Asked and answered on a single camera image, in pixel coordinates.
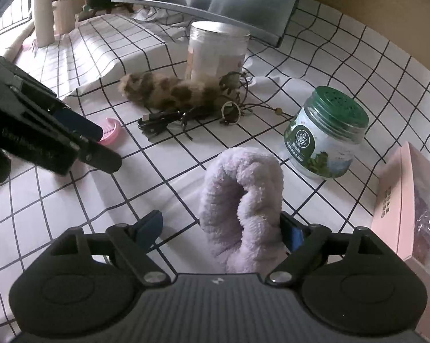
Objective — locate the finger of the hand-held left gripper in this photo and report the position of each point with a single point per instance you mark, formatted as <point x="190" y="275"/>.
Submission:
<point x="100" y="159"/>
<point x="79" y="125"/>

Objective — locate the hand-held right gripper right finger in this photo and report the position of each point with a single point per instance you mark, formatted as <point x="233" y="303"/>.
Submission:
<point x="296" y="235"/>

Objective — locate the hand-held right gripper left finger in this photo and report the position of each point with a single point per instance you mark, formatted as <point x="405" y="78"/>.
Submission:
<point x="149" y="227"/>

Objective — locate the lavender towel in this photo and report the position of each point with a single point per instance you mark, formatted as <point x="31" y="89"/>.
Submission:
<point x="243" y="193"/>

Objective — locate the checked white tablecloth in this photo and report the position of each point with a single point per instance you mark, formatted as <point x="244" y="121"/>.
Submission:
<point x="165" y="171"/>

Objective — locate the spotted furry plush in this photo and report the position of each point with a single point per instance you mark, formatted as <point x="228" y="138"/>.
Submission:
<point x="165" y="91"/>

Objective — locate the green lid jar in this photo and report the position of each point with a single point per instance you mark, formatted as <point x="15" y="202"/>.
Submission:
<point x="318" y="139"/>

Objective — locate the pink box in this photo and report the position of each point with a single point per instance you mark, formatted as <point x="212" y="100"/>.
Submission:
<point x="393" y="200"/>

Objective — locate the potted plant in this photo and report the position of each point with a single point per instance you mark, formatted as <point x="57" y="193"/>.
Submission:
<point x="63" y="18"/>

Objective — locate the white cylinder bottle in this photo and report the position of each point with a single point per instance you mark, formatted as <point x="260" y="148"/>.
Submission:
<point x="43" y="18"/>

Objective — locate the clear jar with beige label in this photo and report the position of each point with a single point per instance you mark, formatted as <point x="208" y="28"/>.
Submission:
<point x="215" y="53"/>

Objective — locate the dark curved monitor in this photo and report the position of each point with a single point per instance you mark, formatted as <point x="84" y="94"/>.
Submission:
<point x="243" y="0"/>

